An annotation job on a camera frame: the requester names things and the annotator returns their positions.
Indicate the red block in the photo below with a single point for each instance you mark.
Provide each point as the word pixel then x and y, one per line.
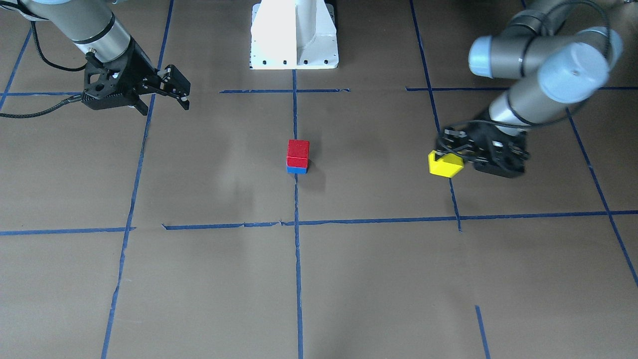
pixel 298 154

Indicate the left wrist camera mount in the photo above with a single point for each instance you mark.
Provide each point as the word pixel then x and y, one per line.
pixel 502 164

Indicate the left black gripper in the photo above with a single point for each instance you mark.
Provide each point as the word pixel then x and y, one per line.
pixel 479 135

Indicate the white pole base plate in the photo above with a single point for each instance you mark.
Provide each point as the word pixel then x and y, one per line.
pixel 294 34

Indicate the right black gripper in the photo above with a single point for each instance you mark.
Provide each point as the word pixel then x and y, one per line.
pixel 140 64

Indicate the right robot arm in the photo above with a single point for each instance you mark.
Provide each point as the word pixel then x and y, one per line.
pixel 90 24

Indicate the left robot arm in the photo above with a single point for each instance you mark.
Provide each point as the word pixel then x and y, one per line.
pixel 559 52

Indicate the yellow block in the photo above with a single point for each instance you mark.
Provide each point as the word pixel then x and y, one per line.
pixel 443 169

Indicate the blue block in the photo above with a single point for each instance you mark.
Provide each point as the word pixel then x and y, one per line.
pixel 297 170

